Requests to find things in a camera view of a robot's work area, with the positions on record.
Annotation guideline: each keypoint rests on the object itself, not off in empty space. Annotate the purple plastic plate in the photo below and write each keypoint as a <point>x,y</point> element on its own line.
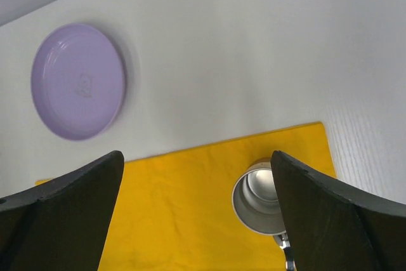
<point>78,82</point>

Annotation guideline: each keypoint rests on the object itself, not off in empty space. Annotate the metal cup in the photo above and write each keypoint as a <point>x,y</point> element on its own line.
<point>255,200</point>

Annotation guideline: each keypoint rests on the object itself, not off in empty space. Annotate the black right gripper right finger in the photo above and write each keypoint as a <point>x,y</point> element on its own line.
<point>334,226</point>

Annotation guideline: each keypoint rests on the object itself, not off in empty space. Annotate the yellow Pikachu cloth placemat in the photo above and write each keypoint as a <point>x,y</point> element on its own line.
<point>174,211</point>

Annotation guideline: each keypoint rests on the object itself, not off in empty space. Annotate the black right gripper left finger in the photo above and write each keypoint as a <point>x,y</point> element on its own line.
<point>62,224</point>

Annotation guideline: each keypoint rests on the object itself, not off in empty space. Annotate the spoon with teal handle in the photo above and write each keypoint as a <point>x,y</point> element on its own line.
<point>282,241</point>

